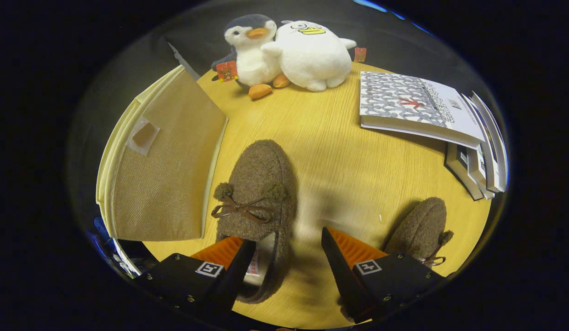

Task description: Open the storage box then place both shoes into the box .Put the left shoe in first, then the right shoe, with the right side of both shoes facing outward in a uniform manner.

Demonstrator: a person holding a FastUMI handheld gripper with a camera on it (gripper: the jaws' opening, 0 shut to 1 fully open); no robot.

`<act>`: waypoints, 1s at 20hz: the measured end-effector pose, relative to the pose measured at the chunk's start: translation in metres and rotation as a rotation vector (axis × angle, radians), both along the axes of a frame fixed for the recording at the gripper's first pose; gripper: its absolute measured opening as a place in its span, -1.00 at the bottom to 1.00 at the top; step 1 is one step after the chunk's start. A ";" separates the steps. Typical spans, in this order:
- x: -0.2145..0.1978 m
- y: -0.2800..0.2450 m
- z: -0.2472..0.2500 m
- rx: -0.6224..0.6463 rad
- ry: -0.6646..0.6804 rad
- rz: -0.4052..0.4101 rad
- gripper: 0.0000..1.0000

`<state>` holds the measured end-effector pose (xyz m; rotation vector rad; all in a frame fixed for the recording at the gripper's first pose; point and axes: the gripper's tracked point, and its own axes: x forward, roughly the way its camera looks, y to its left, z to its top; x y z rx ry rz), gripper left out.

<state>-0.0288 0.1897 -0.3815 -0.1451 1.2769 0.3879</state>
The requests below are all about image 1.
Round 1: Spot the brown fuzzy slipper shoe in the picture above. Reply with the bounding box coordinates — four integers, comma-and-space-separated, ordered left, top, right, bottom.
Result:
211, 139, 298, 305
385, 197, 454, 268

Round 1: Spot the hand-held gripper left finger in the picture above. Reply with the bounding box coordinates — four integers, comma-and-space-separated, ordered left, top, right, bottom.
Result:
136, 236, 257, 315

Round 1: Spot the dark cover book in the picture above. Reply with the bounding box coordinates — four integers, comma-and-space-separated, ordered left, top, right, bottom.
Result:
444, 142, 484, 201

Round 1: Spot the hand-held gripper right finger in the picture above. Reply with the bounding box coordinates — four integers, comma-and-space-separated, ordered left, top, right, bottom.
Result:
321, 227, 447, 325

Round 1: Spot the blue cloth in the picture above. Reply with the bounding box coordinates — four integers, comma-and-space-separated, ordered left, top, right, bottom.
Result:
92, 216, 111, 244

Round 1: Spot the blue penguin plush toy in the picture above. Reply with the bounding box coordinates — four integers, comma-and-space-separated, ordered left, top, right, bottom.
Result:
211, 14, 292, 99

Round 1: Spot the blue photo cover book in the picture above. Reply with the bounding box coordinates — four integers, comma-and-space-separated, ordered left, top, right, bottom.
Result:
471, 92, 509, 193

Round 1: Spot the grey patterned book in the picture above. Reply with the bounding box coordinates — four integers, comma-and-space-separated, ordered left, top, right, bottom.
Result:
359, 70, 486, 150

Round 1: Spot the white cover book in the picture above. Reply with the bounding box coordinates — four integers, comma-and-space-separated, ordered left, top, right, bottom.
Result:
466, 145, 496, 199

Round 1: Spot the white duck plush toy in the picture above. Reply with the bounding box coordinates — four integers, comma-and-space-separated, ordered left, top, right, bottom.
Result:
262, 20, 368, 92

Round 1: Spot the white flat object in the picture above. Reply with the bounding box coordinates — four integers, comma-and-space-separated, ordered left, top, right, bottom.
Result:
111, 237, 142, 277

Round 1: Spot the beige fabric storage box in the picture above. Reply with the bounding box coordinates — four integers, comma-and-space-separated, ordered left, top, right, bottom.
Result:
96, 64, 229, 242

